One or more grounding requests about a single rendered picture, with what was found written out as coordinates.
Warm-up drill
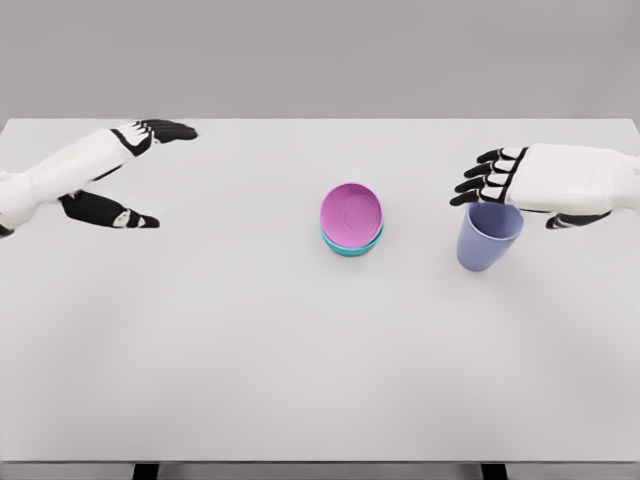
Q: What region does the pink bowl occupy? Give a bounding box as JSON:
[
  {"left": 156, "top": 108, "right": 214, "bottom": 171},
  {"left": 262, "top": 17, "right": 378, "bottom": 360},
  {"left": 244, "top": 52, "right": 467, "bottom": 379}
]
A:
[{"left": 319, "top": 182, "right": 387, "bottom": 247}]

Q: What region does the teal bowl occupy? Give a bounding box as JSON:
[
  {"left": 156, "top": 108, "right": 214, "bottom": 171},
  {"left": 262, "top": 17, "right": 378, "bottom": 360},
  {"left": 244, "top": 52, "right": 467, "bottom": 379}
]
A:
[{"left": 318, "top": 219, "right": 387, "bottom": 260}]

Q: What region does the lavender blue cup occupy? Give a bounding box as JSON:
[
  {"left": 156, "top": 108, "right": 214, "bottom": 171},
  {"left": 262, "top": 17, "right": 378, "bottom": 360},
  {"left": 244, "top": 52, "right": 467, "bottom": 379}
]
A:
[{"left": 455, "top": 201, "right": 526, "bottom": 273}]

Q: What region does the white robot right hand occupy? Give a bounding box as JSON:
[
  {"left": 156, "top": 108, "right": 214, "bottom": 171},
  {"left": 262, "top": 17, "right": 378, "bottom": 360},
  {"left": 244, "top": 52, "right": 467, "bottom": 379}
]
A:
[{"left": 449, "top": 143, "right": 624, "bottom": 231}]

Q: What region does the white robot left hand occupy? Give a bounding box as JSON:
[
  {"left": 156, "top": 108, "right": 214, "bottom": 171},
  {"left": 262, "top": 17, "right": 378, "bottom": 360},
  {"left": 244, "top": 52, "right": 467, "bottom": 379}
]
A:
[{"left": 28, "top": 118, "right": 199, "bottom": 230}]

